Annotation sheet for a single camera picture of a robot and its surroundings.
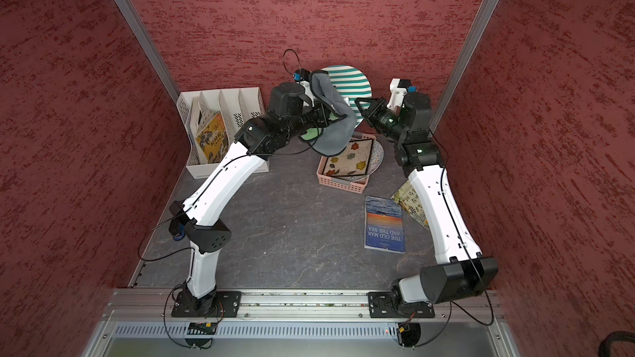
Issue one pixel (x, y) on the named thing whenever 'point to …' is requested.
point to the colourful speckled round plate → (375, 160)
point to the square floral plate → (354, 160)
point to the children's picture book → (406, 197)
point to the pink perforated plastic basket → (356, 187)
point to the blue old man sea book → (384, 225)
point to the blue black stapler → (177, 230)
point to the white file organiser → (197, 108)
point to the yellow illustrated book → (213, 139)
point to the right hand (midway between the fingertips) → (350, 104)
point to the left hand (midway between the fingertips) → (329, 109)
